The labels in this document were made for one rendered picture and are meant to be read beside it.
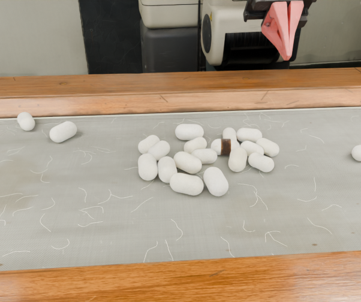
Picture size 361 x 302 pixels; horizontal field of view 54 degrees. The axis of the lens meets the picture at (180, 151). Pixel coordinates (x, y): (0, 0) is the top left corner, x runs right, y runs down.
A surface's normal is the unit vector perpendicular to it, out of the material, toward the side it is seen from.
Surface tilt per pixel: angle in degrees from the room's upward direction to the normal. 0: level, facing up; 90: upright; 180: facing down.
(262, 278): 0
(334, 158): 0
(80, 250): 0
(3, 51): 90
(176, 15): 90
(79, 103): 45
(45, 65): 88
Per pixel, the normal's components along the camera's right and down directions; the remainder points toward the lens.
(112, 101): 0.05, -0.22
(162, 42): 0.17, 0.53
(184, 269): 0.00, -0.84
